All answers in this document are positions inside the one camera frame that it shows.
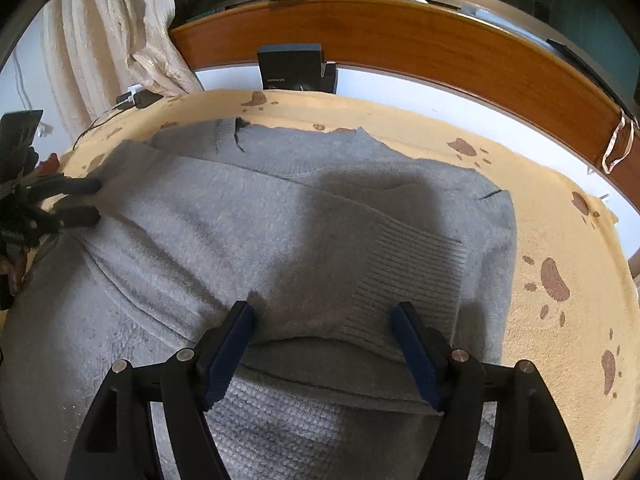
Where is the pink ribbon loop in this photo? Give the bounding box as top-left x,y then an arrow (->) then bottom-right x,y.
601,112 -> 636,176

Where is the grey knit sweater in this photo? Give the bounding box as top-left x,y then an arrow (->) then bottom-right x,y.
0,117 -> 518,480

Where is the wooden window sill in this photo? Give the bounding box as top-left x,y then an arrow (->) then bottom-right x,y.
170,0 -> 640,191

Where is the dark open cardboard box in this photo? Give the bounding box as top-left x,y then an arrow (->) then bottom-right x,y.
256,44 -> 338,93

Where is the cream pleated curtain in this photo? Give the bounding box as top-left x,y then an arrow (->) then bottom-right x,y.
42,0 -> 203,133

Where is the yellow paw print blanket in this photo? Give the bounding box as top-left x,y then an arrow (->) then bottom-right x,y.
60,87 -> 640,480

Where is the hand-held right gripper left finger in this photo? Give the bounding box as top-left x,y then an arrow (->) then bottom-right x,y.
64,301 -> 258,480

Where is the black power adapter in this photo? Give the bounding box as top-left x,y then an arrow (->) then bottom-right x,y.
116,87 -> 163,111

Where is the black flat bar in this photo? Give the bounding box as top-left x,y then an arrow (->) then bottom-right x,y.
547,37 -> 608,86

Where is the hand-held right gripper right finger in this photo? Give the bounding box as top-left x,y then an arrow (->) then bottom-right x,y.
390,301 -> 585,480

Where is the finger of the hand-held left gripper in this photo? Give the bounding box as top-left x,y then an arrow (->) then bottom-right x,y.
20,175 -> 103,201
30,207 -> 101,233

